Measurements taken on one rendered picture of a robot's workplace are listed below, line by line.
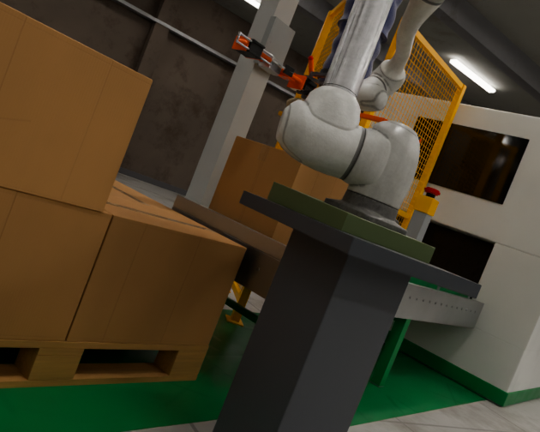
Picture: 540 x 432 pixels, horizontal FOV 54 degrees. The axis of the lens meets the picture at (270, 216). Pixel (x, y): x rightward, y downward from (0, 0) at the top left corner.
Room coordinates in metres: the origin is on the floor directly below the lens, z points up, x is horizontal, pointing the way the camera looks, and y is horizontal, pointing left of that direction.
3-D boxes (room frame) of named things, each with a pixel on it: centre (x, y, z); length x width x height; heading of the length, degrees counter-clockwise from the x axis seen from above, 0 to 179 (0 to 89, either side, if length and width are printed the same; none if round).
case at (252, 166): (2.42, -0.08, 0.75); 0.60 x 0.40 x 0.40; 140
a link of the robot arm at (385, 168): (1.46, -0.24, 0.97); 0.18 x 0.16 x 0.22; 96
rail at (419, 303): (2.82, -0.86, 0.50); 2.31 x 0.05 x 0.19; 140
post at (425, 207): (2.25, -0.61, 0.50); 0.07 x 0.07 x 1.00; 50
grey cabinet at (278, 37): (3.30, 0.36, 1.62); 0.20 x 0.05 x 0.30; 140
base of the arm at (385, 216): (1.48, -0.26, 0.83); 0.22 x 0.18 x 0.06; 128
